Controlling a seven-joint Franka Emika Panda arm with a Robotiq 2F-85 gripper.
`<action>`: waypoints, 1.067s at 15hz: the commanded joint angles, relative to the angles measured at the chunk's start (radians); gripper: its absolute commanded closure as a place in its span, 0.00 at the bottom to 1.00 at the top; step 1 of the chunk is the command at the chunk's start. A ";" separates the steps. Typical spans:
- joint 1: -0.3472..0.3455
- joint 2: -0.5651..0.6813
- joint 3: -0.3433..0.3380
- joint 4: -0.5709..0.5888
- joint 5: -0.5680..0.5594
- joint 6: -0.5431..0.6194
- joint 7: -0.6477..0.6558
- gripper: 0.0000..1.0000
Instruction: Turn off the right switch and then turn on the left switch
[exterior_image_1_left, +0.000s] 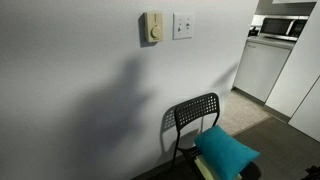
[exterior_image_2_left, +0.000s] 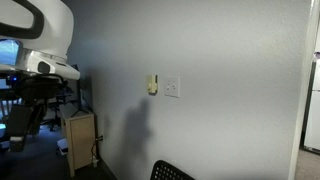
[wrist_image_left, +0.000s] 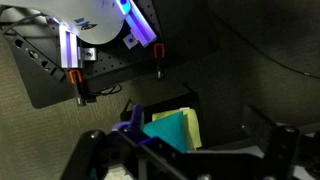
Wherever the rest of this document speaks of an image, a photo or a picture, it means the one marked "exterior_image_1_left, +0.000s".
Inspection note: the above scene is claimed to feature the white double switch plate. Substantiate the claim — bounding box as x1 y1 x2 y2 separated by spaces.
172 12 195 41

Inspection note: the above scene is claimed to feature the black perforated metal chair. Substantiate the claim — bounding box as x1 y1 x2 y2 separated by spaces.
170 92 263 180

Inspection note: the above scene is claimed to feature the grey countertop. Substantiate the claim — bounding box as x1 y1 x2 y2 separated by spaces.
246 33 297 51

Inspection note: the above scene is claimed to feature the small black countertop appliance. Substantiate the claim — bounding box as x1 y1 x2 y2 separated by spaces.
248 26 262 38

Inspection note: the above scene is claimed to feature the yellow-green cushion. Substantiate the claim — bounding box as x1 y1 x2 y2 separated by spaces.
194 156 243 180

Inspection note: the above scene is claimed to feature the tall white door panel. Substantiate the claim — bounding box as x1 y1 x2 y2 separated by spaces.
264 0 320 118

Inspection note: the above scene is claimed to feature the white under-counter cabinet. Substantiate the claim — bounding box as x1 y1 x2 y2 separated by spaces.
233 40 293 103

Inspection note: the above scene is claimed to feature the teal pillow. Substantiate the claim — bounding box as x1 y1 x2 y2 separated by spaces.
193 125 261 180

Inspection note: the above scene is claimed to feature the silver black microwave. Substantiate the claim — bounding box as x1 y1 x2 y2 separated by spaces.
259 16 309 43

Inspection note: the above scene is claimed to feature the beige wall thermostat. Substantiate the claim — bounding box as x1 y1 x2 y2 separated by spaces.
143 11 165 44

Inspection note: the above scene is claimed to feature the white lower cabinet panel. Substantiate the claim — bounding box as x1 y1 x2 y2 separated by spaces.
288 76 320 143

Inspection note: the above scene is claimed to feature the black object on floor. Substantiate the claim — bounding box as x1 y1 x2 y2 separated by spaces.
301 164 320 180

